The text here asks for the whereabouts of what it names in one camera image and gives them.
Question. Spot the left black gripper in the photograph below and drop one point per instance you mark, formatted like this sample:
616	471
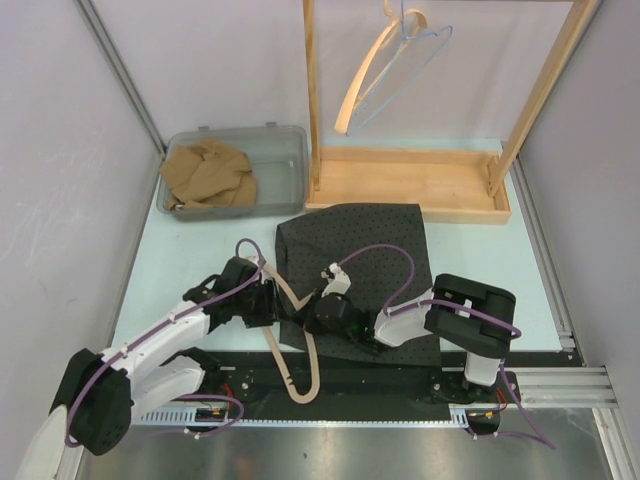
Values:
271	306

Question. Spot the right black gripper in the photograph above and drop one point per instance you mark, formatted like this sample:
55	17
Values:
311	324

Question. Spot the dark grey dotted skirt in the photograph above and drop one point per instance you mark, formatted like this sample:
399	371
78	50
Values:
306	245

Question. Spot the light wooden hanger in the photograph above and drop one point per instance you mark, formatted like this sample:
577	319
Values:
315	377

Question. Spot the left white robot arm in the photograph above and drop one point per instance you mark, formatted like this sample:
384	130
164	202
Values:
104	392

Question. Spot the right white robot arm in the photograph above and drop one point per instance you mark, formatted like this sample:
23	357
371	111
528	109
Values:
471	315

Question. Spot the hanging wooden hanger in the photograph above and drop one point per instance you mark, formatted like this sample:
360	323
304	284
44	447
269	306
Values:
409	23

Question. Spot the clear grey plastic bin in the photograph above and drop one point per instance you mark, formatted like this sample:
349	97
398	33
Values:
279	160

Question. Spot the tan crumpled cloth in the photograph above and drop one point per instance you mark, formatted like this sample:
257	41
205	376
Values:
208	174

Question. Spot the wooden clothes rack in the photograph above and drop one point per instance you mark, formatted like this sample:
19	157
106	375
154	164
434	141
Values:
449	186

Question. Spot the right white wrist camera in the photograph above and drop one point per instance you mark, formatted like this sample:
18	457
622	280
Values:
338	282

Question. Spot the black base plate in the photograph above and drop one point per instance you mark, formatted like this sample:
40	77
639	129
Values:
349	391

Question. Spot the white slotted cable duct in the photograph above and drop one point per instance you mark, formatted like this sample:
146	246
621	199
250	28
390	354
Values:
182	416

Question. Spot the light blue wire hanger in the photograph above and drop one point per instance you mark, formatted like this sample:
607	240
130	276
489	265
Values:
405	68

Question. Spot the aluminium frame rail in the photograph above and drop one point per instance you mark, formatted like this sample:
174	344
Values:
565	387

